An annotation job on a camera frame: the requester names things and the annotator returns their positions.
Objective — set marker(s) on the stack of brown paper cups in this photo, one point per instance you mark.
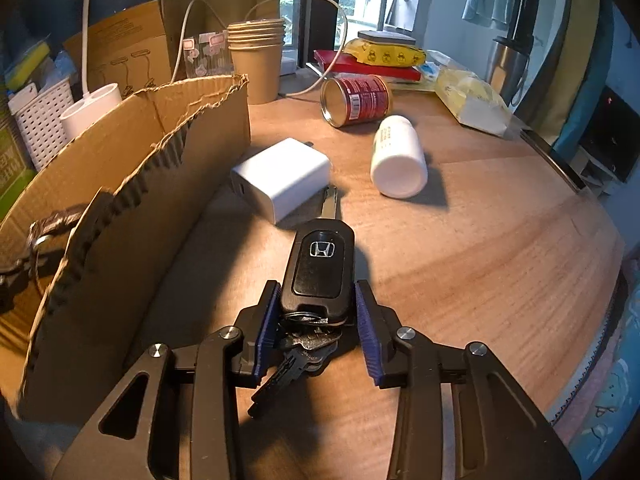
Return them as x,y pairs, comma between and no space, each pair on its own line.
255,70

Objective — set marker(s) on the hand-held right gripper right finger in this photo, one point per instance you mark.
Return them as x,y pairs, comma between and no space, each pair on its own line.
369,335

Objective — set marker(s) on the black smartphone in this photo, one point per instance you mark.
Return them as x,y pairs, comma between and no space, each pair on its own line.
550,155

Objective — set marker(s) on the yellow green sponge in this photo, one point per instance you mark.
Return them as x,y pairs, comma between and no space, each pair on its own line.
27,67

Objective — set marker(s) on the white desk lamp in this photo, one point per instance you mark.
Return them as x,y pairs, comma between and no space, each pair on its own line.
92,105

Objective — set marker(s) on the white plastic basket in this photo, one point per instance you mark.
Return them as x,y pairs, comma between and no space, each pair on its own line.
40,115

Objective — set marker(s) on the brown lamp carton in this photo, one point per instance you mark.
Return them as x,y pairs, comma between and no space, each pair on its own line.
125,35

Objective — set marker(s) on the red gold tin can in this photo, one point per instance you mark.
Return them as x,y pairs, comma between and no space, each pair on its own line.
365,97

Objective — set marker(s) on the white wipes packet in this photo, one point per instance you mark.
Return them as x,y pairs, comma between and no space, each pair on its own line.
440,60

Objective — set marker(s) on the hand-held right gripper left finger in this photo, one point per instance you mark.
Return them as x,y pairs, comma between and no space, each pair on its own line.
265,335

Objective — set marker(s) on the steel travel mug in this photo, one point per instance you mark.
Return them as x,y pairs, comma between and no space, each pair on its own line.
505,70

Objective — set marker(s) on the white grey small device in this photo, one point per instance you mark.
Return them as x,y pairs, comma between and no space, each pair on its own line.
387,37

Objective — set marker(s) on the red book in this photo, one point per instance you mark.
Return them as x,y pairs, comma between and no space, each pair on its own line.
350,65

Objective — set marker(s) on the white television stand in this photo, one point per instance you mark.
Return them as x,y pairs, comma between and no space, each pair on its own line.
595,172

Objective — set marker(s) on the light blue printed blanket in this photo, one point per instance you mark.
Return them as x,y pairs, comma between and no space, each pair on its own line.
615,385

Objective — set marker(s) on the clear printed glass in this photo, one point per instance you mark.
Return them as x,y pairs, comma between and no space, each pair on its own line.
207,57

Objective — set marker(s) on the brown cardboard box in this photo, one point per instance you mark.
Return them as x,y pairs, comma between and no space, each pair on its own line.
210,110

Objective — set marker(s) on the yellow printed packet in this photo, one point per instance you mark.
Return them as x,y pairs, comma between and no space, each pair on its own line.
385,52

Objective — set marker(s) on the yellow tissue pack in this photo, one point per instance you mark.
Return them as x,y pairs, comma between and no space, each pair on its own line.
470,97

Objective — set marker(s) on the narrow yellow curtain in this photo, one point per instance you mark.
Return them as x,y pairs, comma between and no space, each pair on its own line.
570,60

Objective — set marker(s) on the black car key bunch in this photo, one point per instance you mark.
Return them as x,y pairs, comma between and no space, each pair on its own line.
320,270

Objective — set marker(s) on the white charger block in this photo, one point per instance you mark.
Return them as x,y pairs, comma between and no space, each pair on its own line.
280,175

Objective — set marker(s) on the green carton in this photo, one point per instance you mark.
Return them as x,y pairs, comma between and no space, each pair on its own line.
12,170

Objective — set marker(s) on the clear plastic bag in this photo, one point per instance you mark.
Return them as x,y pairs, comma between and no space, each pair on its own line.
62,67

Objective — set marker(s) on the black sliding door frame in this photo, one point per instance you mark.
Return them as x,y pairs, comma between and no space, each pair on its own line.
320,10

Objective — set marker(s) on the white pill bottle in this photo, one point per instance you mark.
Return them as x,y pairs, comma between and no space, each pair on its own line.
397,160

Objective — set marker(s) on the black television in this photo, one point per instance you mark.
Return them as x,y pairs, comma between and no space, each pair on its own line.
610,125

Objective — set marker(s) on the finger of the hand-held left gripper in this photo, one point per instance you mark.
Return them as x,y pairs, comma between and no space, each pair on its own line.
10,285

